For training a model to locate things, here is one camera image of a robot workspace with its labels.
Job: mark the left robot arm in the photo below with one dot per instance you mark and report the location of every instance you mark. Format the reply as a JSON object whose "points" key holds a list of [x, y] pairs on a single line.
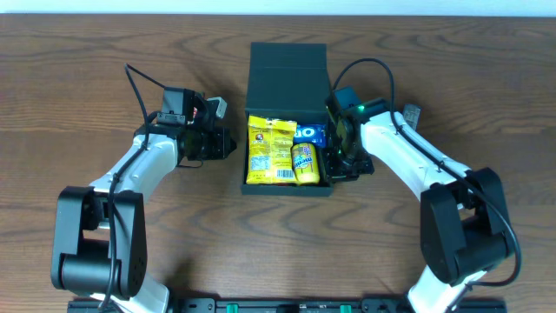
{"points": [[100, 246]]}

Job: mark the yellow Hacks candy bag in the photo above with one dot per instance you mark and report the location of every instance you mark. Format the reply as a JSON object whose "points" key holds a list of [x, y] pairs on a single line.
{"points": [[270, 142]]}

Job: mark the dark green box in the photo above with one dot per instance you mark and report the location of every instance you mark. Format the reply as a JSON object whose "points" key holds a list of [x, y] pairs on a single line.
{"points": [[288, 81]]}

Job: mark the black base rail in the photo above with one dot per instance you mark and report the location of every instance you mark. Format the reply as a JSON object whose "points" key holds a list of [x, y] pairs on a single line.
{"points": [[366, 305]]}

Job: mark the yellow Mentos roll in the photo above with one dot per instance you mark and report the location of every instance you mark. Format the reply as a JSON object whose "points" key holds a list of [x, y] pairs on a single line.
{"points": [[305, 164]]}

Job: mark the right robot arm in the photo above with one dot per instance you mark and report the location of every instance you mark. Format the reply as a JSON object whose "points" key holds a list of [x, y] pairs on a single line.
{"points": [[465, 230]]}

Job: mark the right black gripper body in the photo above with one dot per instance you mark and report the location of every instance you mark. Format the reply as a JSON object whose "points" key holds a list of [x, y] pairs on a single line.
{"points": [[347, 161]]}

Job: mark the blue Oreo cookie pack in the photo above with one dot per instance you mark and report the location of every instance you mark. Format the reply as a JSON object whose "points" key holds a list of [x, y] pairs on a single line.
{"points": [[311, 133]]}

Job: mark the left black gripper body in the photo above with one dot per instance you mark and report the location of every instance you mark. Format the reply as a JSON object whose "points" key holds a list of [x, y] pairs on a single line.
{"points": [[220, 143]]}

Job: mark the small dark blue box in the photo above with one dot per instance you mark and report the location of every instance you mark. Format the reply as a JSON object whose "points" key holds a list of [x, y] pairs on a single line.
{"points": [[411, 113]]}

